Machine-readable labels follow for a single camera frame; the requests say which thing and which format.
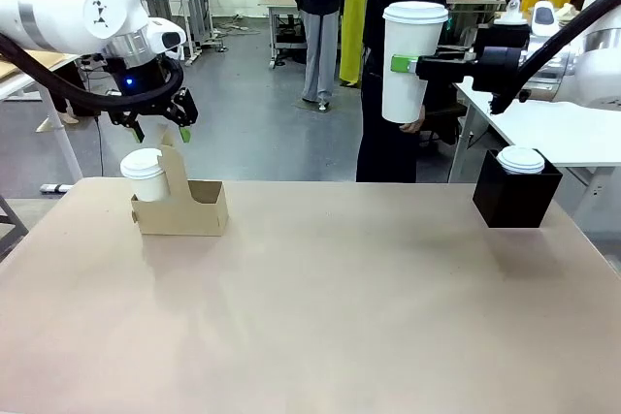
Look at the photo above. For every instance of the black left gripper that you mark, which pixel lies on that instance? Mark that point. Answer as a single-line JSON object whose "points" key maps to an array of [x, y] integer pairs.
{"points": [[138, 79]]}

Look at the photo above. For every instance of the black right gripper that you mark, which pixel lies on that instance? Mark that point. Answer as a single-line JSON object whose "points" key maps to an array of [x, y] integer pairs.
{"points": [[497, 70]]}

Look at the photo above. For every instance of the large white paper cup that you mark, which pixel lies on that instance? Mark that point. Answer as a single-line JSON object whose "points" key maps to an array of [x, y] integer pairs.
{"points": [[412, 31]]}

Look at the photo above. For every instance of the small white lidded cup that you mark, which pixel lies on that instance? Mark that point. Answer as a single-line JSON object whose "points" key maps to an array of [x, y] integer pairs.
{"points": [[144, 176]]}

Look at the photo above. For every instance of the brown cardboard cup carrier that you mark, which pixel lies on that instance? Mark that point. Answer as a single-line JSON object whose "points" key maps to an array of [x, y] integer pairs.
{"points": [[194, 213]]}

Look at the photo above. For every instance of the person's left hand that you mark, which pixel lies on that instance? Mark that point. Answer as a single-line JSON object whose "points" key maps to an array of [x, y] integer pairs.
{"points": [[413, 127]]}

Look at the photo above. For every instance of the yellow hanging garment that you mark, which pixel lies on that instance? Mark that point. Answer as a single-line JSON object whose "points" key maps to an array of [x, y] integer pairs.
{"points": [[354, 31]]}

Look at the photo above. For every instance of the white side table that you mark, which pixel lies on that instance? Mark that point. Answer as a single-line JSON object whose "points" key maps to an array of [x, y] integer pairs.
{"points": [[553, 133]]}

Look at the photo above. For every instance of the person in plaid shirt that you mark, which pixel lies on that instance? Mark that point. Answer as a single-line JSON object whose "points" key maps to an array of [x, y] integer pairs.
{"points": [[320, 21]]}

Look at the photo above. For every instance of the white table with cardboard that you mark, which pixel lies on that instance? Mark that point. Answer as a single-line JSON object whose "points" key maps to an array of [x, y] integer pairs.
{"points": [[29, 79]]}

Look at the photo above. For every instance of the brown cardboard sheet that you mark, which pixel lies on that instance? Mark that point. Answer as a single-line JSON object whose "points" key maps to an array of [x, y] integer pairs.
{"points": [[24, 62]]}

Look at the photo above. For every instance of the black square box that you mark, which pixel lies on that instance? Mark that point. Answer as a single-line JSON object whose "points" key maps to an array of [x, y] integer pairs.
{"points": [[514, 200]]}

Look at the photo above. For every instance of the small background table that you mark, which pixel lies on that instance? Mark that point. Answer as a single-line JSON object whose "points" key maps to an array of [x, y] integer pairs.
{"points": [[281, 11]]}

